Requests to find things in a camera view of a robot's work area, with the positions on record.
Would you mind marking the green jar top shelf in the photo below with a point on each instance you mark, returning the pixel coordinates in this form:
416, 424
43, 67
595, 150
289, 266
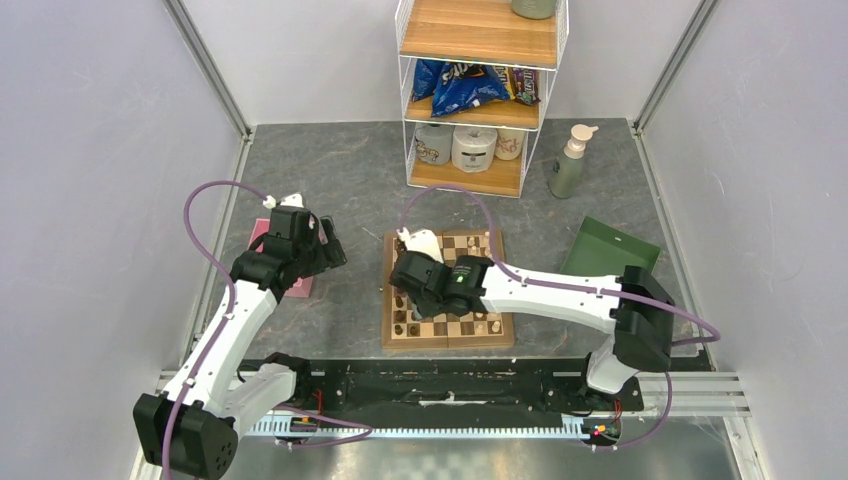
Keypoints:
534, 9

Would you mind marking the pink plastic bin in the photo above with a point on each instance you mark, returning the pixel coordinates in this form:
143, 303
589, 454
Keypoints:
302, 287

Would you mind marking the white cup right shelf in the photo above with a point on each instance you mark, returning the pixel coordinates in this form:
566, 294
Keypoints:
509, 144

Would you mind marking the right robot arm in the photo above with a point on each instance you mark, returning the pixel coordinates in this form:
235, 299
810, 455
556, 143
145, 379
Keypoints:
633, 310

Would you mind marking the blue chips bag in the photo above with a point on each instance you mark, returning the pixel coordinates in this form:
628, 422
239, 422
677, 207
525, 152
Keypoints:
455, 87

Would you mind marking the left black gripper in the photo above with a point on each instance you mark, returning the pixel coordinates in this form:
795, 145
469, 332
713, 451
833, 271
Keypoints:
330, 253

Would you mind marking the green plastic bin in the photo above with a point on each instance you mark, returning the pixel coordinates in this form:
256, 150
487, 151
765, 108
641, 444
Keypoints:
599, 249

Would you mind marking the green soap pump bottle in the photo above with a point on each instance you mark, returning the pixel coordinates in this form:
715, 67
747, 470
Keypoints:
569, 165

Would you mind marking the brown candy bag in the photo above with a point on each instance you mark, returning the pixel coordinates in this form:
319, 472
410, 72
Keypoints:
523, 85

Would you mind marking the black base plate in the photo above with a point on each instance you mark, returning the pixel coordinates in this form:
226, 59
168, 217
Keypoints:
457, 393

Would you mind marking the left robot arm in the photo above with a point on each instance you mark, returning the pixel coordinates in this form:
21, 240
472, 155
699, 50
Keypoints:
194, 425

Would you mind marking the white printed mug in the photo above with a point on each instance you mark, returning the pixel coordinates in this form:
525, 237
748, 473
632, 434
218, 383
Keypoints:
433, 143

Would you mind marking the white wire wooden shelf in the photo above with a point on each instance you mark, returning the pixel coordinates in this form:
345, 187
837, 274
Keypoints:
478, 32

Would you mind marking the wooden chess board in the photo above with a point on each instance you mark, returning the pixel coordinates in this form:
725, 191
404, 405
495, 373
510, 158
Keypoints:
402, 331

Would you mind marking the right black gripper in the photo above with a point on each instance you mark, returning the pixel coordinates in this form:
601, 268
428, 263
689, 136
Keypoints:
423, 307

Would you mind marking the white toilet paper roll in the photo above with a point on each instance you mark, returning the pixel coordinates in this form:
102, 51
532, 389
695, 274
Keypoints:
473, 148

